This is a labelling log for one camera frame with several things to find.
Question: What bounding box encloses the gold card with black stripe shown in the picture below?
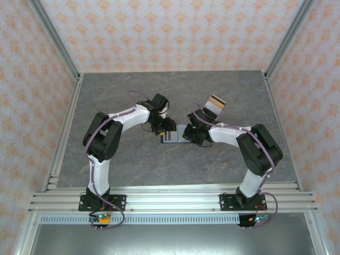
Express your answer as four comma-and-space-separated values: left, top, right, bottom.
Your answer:
208, 95, 227, 110

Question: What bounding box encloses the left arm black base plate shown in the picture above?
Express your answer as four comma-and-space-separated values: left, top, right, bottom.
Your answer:
78, 194, 127, 212

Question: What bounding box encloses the aluminium table side rail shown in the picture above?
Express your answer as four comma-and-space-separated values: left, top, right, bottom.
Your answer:
42, 73, 84, 192
261, 70, 304, 192

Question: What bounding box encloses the blue card holder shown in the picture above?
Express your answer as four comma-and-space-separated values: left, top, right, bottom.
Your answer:
160, 124, 192, 145

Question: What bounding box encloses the aluminium frame post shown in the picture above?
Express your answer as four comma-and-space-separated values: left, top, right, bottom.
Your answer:
28, 0, 81, 80
264, 0, 317, 80

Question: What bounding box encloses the clear acrylic card box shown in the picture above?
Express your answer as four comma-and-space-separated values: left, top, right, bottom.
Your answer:
201, 95, 228, 126

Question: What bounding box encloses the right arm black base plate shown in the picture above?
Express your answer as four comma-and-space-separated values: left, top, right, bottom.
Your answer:
219, 193, 266, 212

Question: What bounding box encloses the grey slotted cable duct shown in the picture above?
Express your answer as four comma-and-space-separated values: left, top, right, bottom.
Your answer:
39, 214, 271, 225

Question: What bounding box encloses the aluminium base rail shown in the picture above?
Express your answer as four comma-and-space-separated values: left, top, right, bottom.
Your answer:
28, 185, 319, 214

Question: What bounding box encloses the white card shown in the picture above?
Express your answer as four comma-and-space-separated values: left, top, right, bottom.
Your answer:
203, 103, 223, 116

